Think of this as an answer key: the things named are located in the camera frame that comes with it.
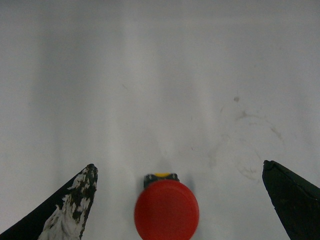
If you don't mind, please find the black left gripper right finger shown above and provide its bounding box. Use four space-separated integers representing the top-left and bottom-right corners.
262 160 320 240

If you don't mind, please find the red mushroom push button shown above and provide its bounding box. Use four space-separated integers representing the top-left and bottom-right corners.
134 173 200 240

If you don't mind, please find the paint-stained left gripper left finger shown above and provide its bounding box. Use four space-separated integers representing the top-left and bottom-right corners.
0 163 98 240

